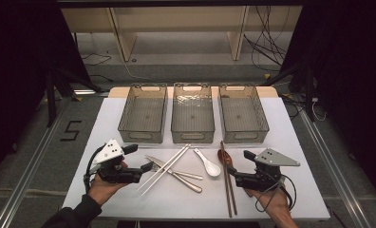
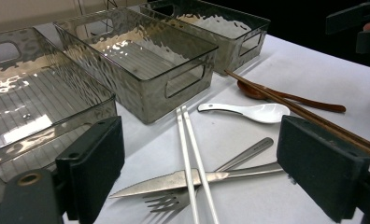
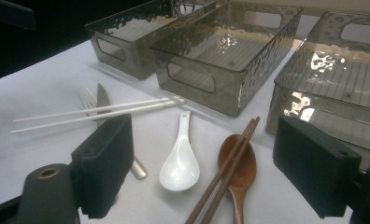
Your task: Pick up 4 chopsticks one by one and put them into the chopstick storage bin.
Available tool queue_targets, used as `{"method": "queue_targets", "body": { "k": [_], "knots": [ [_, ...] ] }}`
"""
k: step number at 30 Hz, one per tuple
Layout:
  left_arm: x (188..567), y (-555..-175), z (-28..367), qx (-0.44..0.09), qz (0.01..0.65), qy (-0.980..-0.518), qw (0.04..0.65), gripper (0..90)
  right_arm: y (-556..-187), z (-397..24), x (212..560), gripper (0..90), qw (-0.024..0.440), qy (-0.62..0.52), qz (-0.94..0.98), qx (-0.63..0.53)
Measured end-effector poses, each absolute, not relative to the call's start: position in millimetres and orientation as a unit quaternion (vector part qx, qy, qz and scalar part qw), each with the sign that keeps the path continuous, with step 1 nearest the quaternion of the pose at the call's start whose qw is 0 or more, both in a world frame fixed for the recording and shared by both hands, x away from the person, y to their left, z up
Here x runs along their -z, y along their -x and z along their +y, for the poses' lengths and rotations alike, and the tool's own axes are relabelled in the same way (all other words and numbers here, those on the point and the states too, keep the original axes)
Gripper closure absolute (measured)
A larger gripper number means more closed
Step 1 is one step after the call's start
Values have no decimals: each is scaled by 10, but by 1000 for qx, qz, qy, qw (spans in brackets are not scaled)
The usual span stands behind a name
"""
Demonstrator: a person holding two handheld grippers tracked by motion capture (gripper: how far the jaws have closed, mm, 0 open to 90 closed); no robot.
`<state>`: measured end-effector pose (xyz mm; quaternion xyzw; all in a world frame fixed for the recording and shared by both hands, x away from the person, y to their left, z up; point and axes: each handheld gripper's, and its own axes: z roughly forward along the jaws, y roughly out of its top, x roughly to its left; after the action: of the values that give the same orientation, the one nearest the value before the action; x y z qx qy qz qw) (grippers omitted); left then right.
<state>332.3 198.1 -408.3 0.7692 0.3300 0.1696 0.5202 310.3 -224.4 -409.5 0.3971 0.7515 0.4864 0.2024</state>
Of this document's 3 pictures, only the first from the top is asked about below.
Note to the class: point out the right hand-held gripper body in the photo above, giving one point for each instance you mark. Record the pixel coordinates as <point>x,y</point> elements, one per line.
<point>265,177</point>

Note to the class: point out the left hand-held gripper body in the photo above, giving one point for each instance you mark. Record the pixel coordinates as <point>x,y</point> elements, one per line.
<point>108,152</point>

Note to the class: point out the white chopstick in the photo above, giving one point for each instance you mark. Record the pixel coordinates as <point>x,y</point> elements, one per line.
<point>157,179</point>
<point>164,166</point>

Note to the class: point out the brown wooden chopstick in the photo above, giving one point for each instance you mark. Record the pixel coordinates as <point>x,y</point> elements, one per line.
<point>233,196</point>
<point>226,186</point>

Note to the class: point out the brown wooden spoon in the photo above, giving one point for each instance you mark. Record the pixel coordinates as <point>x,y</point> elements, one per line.
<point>222,155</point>

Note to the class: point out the white ceramic spoon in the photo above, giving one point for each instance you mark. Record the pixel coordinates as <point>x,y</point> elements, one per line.
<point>212,169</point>

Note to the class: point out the grey transparent plastic bin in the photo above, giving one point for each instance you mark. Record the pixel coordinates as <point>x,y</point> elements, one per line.
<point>242,115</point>
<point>143,115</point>
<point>192,115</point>

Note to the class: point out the steel table knife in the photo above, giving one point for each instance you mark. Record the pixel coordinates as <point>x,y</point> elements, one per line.
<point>186,183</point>

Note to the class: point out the steel fork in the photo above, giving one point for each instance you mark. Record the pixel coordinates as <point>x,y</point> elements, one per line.
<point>189,174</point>

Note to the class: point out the person's right hand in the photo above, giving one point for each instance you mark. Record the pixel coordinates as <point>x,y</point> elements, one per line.
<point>276,202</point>

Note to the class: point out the person's left hand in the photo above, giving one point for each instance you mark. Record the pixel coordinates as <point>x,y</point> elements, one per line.
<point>102,191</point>

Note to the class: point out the silver metal bar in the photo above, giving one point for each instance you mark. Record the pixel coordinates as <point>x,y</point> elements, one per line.
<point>89,92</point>

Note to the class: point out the black metal stand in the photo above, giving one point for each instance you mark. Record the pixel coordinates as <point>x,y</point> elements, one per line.
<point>309,95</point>
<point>51,101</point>

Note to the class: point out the beige wooden shelf unit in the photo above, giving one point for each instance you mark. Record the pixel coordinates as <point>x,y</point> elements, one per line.
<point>176,19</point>

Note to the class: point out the silver floor rail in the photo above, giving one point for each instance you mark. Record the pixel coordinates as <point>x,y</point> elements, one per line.
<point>334,177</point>
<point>28,177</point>

